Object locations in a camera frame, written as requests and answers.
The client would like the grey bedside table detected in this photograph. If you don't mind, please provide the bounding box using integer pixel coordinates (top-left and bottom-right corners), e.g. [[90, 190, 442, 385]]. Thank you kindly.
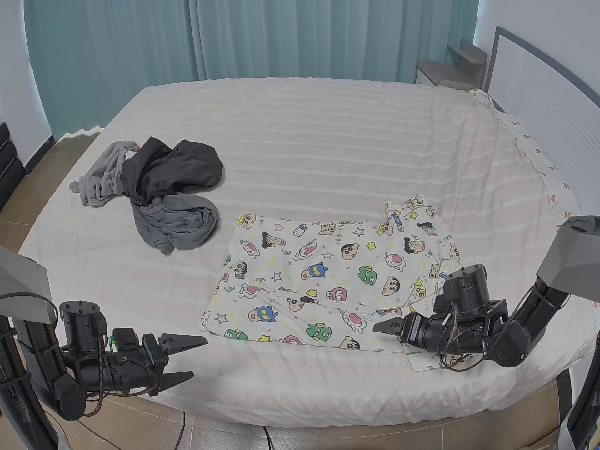
[[415, 38, 488, 91]]

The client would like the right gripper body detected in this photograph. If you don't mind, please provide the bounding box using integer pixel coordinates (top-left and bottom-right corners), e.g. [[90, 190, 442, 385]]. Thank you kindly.
[[400, 312, 453, 353]]

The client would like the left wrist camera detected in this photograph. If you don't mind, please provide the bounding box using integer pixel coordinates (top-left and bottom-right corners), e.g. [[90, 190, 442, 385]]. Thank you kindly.
[[112, 327, 143, 355]]

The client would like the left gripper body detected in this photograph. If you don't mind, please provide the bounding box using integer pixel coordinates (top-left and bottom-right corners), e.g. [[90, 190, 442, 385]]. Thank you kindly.
[[100, 335, 169, 397]]

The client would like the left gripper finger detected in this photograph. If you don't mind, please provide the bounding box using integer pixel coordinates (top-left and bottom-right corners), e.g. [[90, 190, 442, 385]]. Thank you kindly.
[[157, 333, 209, 358], [158, 371, 196, 393]]

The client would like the light grey garment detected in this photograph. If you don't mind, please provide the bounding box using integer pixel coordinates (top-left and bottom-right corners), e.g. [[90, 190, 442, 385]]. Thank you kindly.
[[69, 140, 141, 208]]

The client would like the white printed pyjama top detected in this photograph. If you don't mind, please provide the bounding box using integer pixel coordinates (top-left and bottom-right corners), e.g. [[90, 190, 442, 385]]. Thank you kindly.
[[201, 195, 463, 373]]

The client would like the bed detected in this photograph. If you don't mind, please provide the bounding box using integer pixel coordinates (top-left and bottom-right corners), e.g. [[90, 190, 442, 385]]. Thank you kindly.
[[19, 26, 600, 429]]

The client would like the dark grey garment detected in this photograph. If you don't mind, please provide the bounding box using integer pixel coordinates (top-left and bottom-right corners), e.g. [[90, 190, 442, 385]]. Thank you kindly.
[[131, 194, 220, 256]]

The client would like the black garment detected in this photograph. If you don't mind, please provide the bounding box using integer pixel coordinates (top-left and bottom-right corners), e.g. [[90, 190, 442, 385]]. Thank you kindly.
[[122, 136, 225, 206]]

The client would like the blue-green curtain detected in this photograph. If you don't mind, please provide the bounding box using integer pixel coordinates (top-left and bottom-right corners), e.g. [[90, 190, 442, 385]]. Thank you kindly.
[[185, 0, 483, 84], [23, 0, 207, 140]]

